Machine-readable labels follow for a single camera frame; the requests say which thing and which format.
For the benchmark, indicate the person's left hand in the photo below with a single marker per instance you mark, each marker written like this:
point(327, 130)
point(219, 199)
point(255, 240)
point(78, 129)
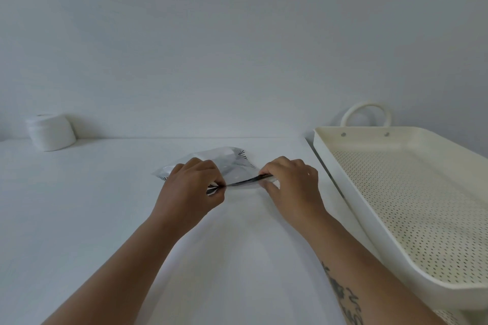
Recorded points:
point(186, 195)

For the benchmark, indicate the person's right hand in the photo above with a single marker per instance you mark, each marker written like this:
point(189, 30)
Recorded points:
point(295, 193)

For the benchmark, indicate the person's right thumb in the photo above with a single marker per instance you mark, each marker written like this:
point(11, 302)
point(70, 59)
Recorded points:
point(270, 189)

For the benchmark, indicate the person's left thumb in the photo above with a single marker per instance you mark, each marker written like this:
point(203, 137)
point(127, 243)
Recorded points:
point(217, 199)

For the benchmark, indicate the white black-patterned plastic bag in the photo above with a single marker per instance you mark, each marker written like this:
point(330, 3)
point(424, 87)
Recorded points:
point(228, 168)

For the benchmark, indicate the person's left forearm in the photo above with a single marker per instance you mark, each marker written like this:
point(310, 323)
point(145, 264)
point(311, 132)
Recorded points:
point(118, 271)

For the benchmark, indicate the person's right forearm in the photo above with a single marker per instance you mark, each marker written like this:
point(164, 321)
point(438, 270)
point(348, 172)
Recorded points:
point(366, 271)

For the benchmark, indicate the cream perforated metal tray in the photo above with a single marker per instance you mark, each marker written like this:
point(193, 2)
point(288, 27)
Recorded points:
point(411, 199)

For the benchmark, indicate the white round jar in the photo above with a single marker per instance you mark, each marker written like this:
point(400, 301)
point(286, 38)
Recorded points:
point(51, 132)

